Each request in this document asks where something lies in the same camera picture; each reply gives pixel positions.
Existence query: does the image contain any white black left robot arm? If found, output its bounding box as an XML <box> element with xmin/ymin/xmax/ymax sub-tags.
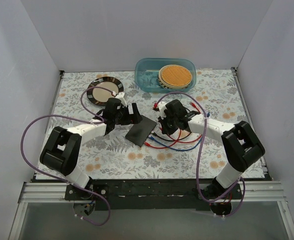
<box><xmin>40</xmin><ymin>98</ymin><xmax>142</xmax><ymax>200</ymax></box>

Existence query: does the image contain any teal transparent plastic container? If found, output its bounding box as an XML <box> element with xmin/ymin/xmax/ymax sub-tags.
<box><xmin>134</xmin><ymin>58</ymin><xmax>196</xmax><ymax>93</ymax></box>

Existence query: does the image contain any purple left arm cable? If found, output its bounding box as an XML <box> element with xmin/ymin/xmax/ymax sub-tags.
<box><xmin>20</xmin><ymin>86</ymin><xmax>111</xmax><ymax>226</ymax></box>

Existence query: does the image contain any striped bowl in container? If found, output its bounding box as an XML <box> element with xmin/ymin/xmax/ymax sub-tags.
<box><xmin>158</xmin><ymin>64</ymin><xmax>193</xmax><ymax>89</ymax></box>

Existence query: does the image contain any floral patterned table mat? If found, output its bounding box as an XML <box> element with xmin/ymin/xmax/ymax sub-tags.
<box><xmin>49</xmin><ymin>69</ymin><xmax>248</xmax><ymax>179</ymax></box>

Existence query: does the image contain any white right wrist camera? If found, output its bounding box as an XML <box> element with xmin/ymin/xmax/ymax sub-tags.
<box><xmin>153</xmin><ymin>101</ymin><xmax>167</xmax><ymax>119</ymax></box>

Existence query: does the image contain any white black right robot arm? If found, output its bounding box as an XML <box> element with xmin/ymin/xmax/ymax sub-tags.
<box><xmin>154</xmin><ymin>99</ymin><xmax>266</xmax><ymax>202</ymax></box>

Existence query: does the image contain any black network switch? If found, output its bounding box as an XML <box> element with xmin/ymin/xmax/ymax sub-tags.
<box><xmin>125</xmin><ymin>116</ymin><xmax>157</xmax><ymax>147</ymax></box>

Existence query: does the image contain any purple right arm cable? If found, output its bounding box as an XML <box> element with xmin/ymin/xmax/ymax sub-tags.
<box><xmin>153</xmin><ymin>91</ymin><xmax>246</xmax><ymax>218</ymax></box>

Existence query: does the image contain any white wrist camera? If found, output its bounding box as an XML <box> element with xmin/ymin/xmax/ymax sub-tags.
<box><xmin>153</xmin><ymin>101</ymin><xmax>167</xmax><ymax>119</ymax></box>
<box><xmin>115</xmin><ymin>92</ymin><xmax>127</xmax><ymax>107</ymax></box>

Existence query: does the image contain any red ethernet cable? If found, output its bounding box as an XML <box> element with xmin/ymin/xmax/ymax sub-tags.
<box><xmin>159</xmin><ymin>101</ymin><xmax>211</xmax><ymax>145</ymax></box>
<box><xmin>144</xmin><ymin>127</ymin><xmax>187</xmax><ymax>150</ymax></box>

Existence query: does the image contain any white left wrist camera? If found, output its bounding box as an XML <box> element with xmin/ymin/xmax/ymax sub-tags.
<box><xmin>115</xmin><ymin>92</ymin><xmax>127</xmax><ymax>107</ymax></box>

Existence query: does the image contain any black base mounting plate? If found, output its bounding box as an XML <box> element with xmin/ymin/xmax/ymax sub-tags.
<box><xmin>30</xmin><ymin>173</ymin><xmax>272</xmax><ymax>212</ymax></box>

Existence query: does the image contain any orange woven round coaster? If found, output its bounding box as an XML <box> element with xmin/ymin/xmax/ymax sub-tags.
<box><xmin>160</xmin><ymin>65</ymin><xmax>192</xmax><ymax>87</ymax></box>

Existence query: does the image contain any dark rimmed beige plate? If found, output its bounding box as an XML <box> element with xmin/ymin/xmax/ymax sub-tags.
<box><xmin>86</xmin><ymin>76</ymin><xmax>124</xmax><ymax>106</ymax></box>

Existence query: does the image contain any aluminium frame rail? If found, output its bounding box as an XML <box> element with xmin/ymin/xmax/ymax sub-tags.
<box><xmin>19</xmin><ymin>181</ymin><xmax>287</xmax><ymax>203</ymax></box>

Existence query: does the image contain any black ethernet cable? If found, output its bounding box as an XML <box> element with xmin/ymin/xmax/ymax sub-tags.
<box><xmin>152</xmin><ymin>126</ymin><xmax>192</xmax><ymax>142</ymax></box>

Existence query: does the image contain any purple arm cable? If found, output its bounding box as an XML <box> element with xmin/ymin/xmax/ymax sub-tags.
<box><xmin>153</xmin><ymin>91</ymin><xmax>246</xmax><ymax>218</ymax></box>
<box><xmin>20</xmin><ymin>86</ymin><xmax>111</xmax><ymax>226</ymax></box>

